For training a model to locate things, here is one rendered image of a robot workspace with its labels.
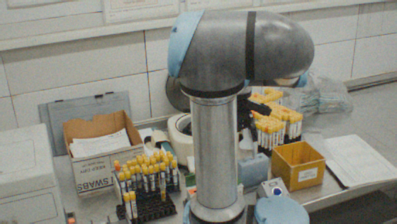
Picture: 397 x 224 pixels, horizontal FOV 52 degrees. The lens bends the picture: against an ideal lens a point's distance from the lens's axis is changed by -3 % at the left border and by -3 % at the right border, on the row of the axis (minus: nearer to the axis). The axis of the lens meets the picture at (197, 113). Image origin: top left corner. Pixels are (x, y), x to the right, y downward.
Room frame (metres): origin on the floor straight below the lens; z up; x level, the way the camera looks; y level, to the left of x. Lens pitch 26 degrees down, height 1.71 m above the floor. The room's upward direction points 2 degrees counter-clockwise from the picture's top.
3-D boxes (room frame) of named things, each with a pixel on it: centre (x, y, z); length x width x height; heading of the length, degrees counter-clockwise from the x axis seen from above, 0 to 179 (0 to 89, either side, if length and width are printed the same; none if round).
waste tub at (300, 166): (1.19, -0.33, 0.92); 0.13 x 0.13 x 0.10; 18
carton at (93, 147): (1.29, 0.34, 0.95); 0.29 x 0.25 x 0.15; 21
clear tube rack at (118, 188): (1.14, 0.17, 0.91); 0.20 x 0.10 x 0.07; 111
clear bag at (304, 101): (1.71, -0.45, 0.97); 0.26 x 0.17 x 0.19; 132
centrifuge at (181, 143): (1.36, -0.02, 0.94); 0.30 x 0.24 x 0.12; 12
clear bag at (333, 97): (1.75, -0.62, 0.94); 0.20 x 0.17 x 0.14; 83
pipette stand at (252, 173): (1.16, -0.17, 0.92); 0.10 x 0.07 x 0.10; 113
